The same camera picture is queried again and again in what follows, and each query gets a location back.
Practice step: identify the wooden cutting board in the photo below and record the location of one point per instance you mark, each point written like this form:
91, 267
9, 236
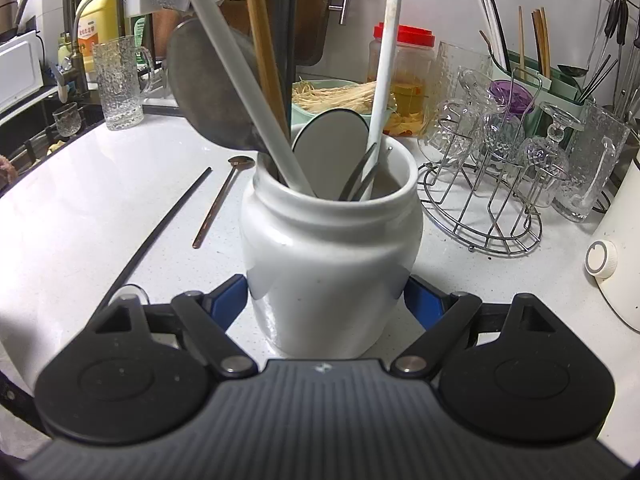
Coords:
312, 10

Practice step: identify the green utensil holder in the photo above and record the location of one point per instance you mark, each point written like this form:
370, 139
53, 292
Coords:
565, 90

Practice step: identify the brown rice cooker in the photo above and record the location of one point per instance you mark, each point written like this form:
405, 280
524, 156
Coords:
7, 10

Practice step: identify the white microwave oven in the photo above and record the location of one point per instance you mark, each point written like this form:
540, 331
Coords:
20, 70

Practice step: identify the purple cup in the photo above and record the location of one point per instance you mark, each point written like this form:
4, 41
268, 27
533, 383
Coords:
510, 97

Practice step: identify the tall kitchen faucet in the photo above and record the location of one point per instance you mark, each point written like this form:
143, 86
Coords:
80, 50

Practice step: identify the black kitchen sink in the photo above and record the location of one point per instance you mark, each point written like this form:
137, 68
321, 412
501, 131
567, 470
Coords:
30, 130

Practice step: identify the plastic jar red lid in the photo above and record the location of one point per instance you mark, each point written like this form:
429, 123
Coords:
415, 75

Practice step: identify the wine glass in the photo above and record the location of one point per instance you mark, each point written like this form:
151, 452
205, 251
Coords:
66, 117

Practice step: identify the textured glass pitcher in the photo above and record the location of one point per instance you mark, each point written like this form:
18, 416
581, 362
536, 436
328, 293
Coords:
120, 95

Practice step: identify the small pale yellow bottle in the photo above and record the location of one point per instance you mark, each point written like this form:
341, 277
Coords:
65, 52

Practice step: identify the white faucet nozzle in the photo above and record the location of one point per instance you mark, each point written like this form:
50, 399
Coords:
61, 90

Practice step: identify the wooden chopstick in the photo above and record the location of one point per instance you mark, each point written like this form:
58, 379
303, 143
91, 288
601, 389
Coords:
265, 50

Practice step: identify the white electric cooking pot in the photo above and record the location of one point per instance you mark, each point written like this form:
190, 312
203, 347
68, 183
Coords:
620, 270

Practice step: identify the black chopstick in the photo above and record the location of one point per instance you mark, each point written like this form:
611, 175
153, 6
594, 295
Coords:
175, 210
287, 35

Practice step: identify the copper spoon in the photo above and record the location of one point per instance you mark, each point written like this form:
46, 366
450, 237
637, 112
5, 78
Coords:
241, 161

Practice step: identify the enoki mushrooms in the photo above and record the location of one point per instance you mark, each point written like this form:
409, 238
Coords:
330, 95

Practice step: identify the pink cloth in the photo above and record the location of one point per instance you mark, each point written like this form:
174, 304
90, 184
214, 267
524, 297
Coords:
7, 170

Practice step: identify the textured glass mug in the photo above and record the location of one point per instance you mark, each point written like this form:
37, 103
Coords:
450, 75
595, 160

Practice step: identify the dark grey knife rack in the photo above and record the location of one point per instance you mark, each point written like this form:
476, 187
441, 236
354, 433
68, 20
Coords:
119, 10

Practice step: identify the yellow detergent bottle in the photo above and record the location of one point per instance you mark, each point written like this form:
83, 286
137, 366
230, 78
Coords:
100, 35

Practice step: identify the green dish soap bottle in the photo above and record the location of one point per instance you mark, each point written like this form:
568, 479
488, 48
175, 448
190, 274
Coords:
140, 35

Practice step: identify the green plastic basket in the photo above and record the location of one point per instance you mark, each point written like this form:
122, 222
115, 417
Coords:
299, 115

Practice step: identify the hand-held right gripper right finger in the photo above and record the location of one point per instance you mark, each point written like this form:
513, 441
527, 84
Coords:
420, 302

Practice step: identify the yellow cloth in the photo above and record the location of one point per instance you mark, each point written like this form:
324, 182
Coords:
56, 146

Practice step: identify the bundle of mixed chopsticks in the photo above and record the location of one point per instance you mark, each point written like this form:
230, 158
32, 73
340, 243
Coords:
544, 45

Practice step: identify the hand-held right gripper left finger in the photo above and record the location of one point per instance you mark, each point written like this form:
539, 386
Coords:
232, 300

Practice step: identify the white ceramic jar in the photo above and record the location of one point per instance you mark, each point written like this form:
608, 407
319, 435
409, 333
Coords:
325, 280

